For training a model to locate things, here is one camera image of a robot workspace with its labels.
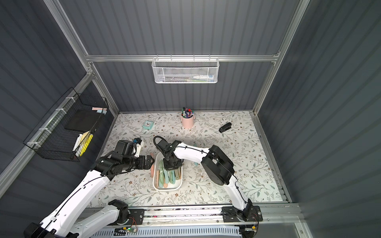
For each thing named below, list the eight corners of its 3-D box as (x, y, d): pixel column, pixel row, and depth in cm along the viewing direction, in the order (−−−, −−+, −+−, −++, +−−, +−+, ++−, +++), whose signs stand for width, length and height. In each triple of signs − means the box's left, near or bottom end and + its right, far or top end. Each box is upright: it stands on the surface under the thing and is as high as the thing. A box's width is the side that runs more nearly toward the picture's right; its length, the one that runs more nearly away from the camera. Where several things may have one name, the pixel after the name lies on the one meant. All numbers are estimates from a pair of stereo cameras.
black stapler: (221, 133, 109) (222, 131, 107) (218, 130, 111) (219, 128, 108) (232, 127, 113) (233, 124, 110) (229, 124, 115) (230, 121, 112)
